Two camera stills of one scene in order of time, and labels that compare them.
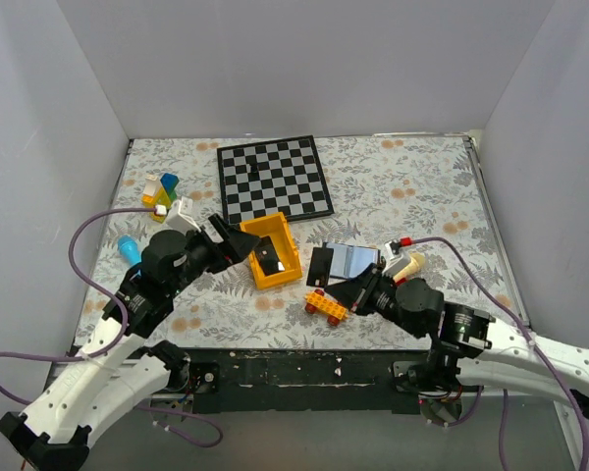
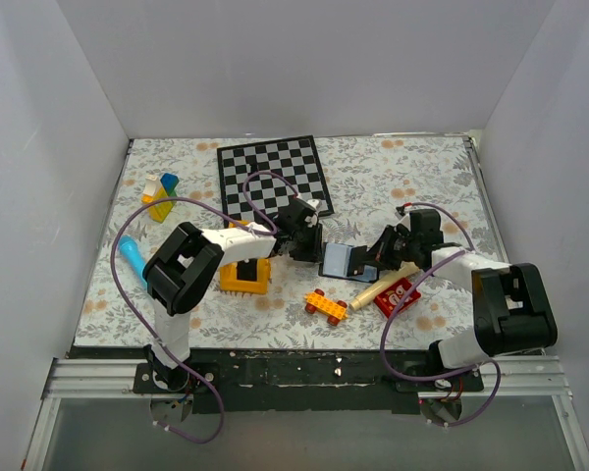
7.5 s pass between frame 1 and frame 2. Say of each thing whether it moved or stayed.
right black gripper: moved
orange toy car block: stayed
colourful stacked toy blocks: stayed
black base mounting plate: stayed
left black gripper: moved
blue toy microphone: stayed
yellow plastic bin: moved
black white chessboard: stayed
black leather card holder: stayed
